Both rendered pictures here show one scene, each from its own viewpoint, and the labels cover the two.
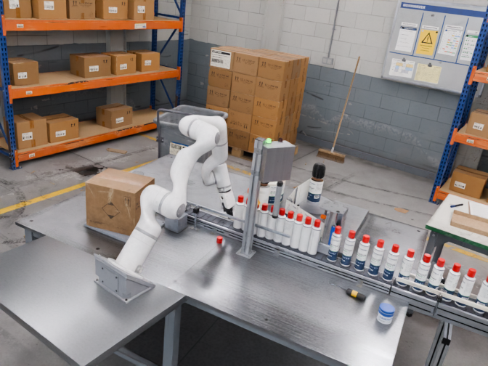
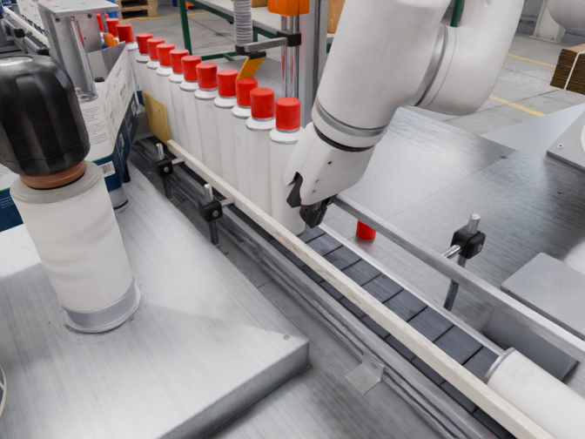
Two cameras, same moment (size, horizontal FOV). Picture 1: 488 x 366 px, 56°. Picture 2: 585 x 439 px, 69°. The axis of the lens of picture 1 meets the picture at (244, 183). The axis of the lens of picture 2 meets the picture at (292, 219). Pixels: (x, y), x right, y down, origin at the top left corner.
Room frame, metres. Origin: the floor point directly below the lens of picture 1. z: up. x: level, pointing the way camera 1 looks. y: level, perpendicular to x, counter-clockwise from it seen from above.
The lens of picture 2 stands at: (2.84, 0.26, 1.28)
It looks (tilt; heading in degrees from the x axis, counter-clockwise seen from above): 36 degrees down; 208
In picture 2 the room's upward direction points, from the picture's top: straight up
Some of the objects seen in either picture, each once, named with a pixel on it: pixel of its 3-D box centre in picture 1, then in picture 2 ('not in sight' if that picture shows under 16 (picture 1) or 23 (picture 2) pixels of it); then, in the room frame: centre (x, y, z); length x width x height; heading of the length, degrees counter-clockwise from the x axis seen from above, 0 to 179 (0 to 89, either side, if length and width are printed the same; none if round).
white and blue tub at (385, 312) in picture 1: (385, 313); not in sight; (1.75, -0.73, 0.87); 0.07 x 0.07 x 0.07
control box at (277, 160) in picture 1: (274, 160); not in sight; (2.22, -0.14, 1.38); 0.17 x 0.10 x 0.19; 121
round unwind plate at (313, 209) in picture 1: (312, 203); not in sight; (2.81, -0.48, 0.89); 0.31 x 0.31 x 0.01
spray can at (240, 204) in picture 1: (239, 211); (288, 171); (2.38, 0.01, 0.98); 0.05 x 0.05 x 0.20
